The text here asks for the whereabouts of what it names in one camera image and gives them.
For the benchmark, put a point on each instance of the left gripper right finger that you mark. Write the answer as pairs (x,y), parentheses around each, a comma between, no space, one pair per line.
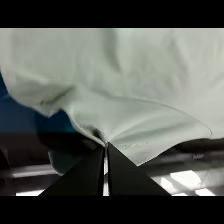
(128,178)

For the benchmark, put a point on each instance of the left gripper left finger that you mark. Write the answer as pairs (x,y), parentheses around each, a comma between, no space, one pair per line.
(81,178)

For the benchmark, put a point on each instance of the pale green T-shirt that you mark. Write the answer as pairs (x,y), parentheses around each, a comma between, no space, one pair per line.
(133,83)

